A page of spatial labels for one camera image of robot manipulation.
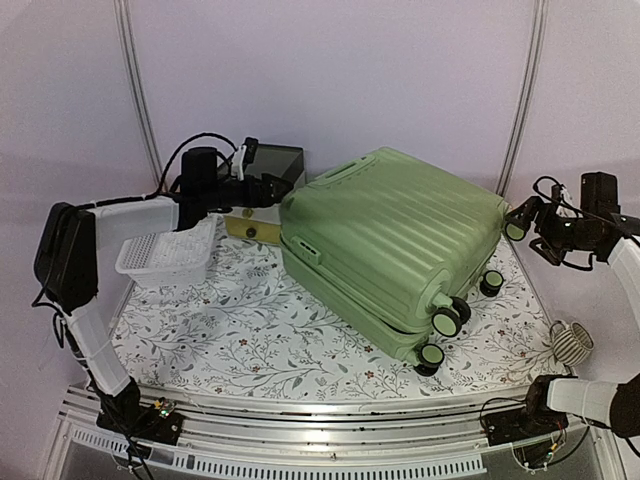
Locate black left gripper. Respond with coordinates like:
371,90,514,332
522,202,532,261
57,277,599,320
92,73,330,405
203,172,296,211

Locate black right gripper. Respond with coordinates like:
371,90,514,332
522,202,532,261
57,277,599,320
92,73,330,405
507,196,599,265

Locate drawer cabinet with dark top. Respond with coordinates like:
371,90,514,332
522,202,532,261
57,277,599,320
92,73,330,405
224,138,306,244

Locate white plastic mesh basket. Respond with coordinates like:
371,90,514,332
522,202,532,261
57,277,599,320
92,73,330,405
115,215,218,288

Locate green hard-shell suitcase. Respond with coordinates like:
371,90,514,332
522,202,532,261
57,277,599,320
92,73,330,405
279,147,510,377

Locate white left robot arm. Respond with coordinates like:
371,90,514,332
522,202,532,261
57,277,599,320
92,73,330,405
31,137,295,445

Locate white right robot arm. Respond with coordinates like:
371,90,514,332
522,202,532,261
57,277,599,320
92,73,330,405
479,172,639,473

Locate floral white tablecloth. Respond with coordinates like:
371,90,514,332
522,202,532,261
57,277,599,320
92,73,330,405
112,228,564,403

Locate aluminium front rail frame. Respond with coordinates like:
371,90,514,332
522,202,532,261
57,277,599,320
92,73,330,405
40,385,626,479

